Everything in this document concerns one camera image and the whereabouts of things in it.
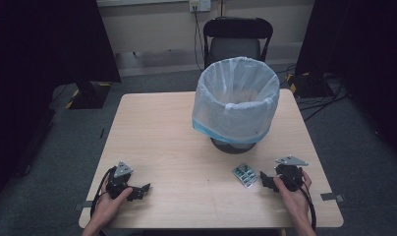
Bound right hand-held gripper black cable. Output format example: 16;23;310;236
283;173;317;231

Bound black wall outlet cable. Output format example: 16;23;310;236
192;9;206;73

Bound person's left hand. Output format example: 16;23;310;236
88;176;134;228

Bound white wall outlet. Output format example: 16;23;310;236
188;0;212;14

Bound black curtain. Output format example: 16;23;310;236
294;0;397;159
0;0;123;208

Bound white-lined trash bin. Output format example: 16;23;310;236
191;56;281;146

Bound hand-held gripper black cable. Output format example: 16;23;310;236
89;166;118;218
283;173;317;231

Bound green pill blister pack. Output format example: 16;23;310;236
231;162;258;190

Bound black floor cables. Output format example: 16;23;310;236
279;64;351;123

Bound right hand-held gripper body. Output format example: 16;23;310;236
273;155;310;193

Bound grey tape strip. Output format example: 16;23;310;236
319;192;346;204
73;201;94;212

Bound black trash bin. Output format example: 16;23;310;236
209;137;257;155

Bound left hand-held gripper black cable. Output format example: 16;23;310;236
89;166;118;218

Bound person's right hand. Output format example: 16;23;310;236
273;170;313;224

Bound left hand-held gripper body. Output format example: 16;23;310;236
105;160;136;200

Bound black folding chair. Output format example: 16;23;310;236
202;16;275;71

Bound black stand base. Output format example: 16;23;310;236
66;80;113;110
288;71;336;99

